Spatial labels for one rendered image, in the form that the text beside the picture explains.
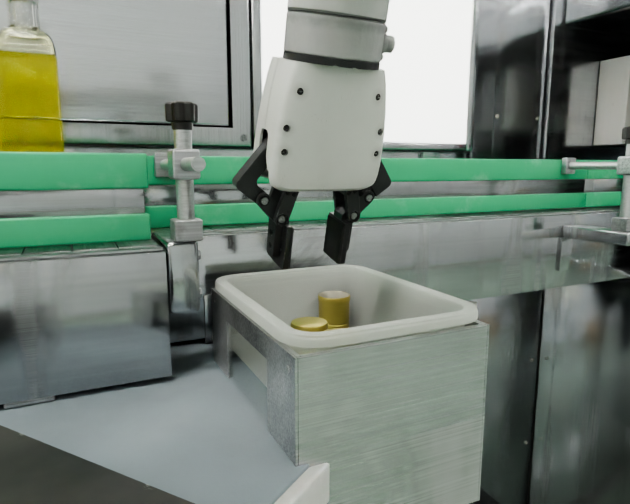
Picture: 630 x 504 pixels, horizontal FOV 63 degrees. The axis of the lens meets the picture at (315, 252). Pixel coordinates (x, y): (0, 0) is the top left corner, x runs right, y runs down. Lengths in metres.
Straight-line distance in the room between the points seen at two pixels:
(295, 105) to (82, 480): 0.27
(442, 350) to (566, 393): 0.87
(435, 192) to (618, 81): 0.64
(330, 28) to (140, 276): 0.27
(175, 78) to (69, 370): 0.44
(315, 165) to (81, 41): 0.45
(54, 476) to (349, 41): 0.31
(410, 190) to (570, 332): 0.61
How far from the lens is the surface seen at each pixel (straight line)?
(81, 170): 0.49
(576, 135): 1.27
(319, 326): 0.46
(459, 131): 1.00
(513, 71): 1.15
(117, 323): 0.50
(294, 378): 0.35
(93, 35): 0.78
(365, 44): 0.39
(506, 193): 0.85
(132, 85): 0.77
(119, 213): 0.50
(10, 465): 0.30
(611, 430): 1.22
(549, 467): 1.36
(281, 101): 0.39
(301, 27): 0.39
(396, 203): 0.72
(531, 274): 0.88
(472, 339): 0.43
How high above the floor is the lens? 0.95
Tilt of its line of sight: 9 degrees down
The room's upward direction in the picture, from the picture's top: straight up
